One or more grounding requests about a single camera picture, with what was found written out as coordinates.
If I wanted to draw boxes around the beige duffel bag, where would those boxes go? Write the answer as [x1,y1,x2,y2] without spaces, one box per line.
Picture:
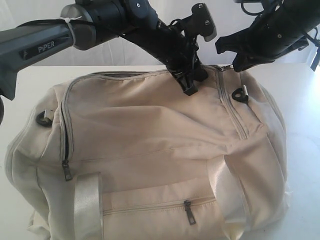
[5,66,288,240]

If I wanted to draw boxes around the black camera cable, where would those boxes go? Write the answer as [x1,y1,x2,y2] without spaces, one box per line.
[233,0,320,48]
[169,19,201,76]

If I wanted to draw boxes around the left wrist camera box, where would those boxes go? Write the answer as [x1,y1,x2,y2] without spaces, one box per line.
[170,2,217,42]

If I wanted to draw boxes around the black right camera cable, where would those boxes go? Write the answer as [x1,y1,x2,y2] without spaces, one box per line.
[233,0,320,48]

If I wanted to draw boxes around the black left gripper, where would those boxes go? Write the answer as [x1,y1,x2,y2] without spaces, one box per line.
[149,21,208,96]

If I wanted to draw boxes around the white backdrop curtain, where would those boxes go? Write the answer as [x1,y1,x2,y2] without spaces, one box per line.
[0,0,320,73]

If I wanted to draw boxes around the black left camera cable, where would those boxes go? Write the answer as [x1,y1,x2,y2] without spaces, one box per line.
[169,19,201,76]

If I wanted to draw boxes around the dark stand at right edge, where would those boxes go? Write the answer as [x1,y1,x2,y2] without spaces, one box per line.
[310,27,320,72]

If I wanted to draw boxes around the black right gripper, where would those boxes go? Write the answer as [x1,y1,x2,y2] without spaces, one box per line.
[215,0,320,73]

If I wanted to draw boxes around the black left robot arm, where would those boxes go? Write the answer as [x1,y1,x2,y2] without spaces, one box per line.
[0,0,217,100]

